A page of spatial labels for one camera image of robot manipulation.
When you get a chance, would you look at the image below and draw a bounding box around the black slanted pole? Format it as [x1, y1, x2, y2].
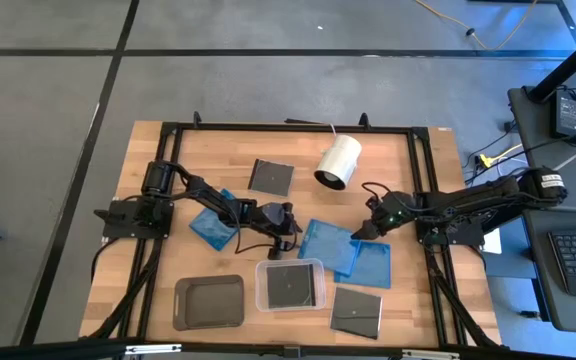
[527, 24, 576, 104]

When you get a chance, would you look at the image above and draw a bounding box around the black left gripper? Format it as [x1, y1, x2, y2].
[240, 199, 304, 237]

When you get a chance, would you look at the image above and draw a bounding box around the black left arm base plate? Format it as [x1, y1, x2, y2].
[93, 197, 175, 240]

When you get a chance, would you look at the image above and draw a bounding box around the blue translucent jewel case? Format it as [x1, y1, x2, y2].
[296, 218, 361, 277]
[188, 188, 242, 252]
[333, 239, 393, 290]

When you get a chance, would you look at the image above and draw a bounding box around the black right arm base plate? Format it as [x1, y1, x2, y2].
[415, 219, 487, 247]

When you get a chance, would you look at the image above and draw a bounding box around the clear plastic bin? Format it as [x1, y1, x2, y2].
[254, 258, 327, 314]

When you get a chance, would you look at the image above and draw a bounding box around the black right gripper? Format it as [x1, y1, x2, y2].
[351, 191, 420, 241]

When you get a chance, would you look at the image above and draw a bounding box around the black clear-lid jewel case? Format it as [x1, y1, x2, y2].
[246, 158, 296, 198]
[266, 263, 317, 309]
[329, 285, 384, 341]

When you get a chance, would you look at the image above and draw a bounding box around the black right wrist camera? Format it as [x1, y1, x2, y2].
[366, 194, 387, 214]

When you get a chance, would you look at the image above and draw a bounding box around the small white box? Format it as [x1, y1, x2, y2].
[482, 227, 503, 255]

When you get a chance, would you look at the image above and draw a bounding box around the black aluminium crossbeam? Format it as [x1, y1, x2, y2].
[0, 337, 576, 360]

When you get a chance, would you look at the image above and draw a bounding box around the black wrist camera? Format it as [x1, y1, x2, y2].
[366, 194, 387, 214]
[267, 235, 295, 260]

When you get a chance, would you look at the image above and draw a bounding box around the white cylinder with black opening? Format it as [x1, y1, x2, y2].
[313, 133, 363, 192]

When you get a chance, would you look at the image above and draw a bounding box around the yellow plug cable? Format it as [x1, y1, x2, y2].
[477, 143, 524, 169]

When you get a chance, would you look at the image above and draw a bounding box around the grey side desk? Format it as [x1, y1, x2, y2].
[521, 207, 576, 335]

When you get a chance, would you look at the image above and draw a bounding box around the black aluminium table frame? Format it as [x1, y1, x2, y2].
[87, 112, 502, 351]

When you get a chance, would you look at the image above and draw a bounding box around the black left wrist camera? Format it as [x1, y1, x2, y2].
[267, 235, 295, 260]

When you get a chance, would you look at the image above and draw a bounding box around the black power adapter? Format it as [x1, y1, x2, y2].
[550, 88, 576, 144]

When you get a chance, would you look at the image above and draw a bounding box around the yellow floor cable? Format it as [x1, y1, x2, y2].
[414, 0, 539, 52]

